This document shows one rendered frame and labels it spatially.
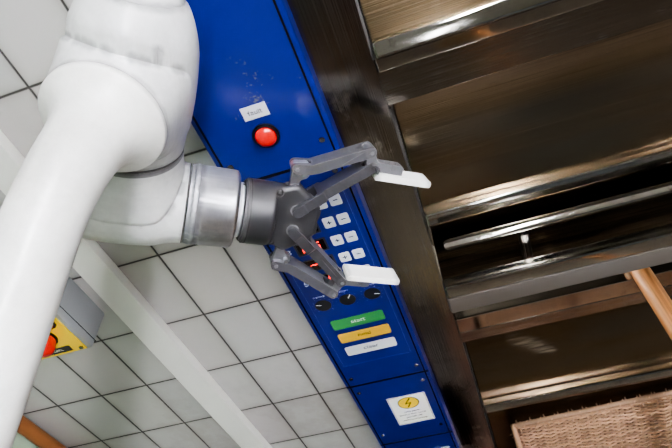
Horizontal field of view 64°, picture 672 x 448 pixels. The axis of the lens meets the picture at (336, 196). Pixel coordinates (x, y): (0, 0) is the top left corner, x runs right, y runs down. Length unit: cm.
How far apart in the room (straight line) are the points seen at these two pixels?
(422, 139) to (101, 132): 44
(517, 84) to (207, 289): 56
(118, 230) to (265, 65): 24
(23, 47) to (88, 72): 28
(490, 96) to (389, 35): 18
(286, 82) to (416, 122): 19
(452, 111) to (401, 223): 19
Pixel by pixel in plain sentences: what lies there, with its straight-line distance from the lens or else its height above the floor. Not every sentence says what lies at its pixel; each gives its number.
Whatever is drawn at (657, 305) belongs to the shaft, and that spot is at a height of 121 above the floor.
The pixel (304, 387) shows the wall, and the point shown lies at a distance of 113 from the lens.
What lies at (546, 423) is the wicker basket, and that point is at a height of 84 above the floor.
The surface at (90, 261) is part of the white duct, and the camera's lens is 89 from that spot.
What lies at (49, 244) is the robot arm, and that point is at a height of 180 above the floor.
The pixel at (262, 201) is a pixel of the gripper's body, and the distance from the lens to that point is 59.
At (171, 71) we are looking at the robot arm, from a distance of 46.
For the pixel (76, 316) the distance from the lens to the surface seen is 94.
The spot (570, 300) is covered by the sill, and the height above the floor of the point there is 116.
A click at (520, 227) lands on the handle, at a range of 72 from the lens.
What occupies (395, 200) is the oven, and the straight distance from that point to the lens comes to 77.
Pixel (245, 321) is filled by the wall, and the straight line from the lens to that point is 96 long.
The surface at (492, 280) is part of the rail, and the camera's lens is 71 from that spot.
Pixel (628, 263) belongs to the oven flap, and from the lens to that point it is 75.
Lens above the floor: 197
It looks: 37 degrees down
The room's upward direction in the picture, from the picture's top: 23 degrees counter-clockwise
